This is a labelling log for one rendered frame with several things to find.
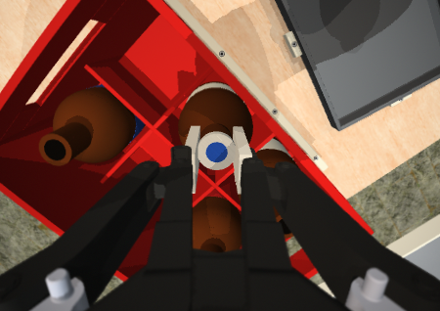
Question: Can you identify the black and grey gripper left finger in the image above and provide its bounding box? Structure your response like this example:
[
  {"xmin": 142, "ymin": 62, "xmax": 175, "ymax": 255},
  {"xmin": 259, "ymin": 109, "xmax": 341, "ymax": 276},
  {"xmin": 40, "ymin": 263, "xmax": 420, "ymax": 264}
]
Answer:
[{"xmin": 0, "ymin": 126, "xmax": 200, "ymax": 311}]

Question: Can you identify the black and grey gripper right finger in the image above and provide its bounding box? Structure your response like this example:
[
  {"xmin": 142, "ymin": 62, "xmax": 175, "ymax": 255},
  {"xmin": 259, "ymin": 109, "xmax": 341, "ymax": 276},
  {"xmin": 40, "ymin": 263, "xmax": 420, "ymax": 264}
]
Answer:
[{"xmin": 233, "ymin": 126, "xmax": 440, "ymax": 311}]

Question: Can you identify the dark grey tray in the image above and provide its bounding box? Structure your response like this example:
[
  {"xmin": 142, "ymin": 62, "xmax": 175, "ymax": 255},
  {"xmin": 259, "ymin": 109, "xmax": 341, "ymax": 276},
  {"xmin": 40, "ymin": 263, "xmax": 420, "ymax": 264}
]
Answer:
[{"xmin": 275, "ymin": 0, "xmax": 440, "ymax": 132}]

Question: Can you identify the red divided crate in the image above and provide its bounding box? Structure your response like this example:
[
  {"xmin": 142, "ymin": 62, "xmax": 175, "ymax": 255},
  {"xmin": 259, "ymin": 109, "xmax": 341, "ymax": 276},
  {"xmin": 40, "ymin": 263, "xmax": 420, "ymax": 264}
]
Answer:
[{"xmin": 6, "ymin": 0, "xmax": 374, "ymax": 236}]

